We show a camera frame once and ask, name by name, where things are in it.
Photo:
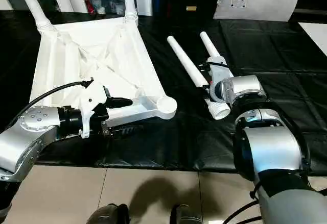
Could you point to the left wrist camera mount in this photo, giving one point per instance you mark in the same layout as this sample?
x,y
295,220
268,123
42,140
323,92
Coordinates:
x,y
94,99

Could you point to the small white cup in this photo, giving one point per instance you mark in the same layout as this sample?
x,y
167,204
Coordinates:
x,y
119,11
101,10

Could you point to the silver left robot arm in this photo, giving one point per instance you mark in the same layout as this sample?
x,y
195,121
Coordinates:
x,y
28,134

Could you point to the red bottle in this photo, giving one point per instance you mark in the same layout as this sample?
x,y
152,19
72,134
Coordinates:
x,y
90,4

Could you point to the white flat board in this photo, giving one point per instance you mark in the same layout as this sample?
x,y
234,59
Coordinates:
x,y
315,35

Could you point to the white plastic table top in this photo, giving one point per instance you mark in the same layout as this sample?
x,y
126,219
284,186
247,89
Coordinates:
x,y
115,50

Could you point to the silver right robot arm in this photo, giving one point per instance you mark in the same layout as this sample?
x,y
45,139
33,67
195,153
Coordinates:
x,y
268,147

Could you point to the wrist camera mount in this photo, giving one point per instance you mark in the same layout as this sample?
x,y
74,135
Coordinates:
x,y
94,99
218,68

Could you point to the small tan label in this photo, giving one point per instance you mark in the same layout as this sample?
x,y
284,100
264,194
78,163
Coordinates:
x,y
191,8

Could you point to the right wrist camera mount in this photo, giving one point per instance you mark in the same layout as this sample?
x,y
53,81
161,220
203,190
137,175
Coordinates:
x,y
218,68

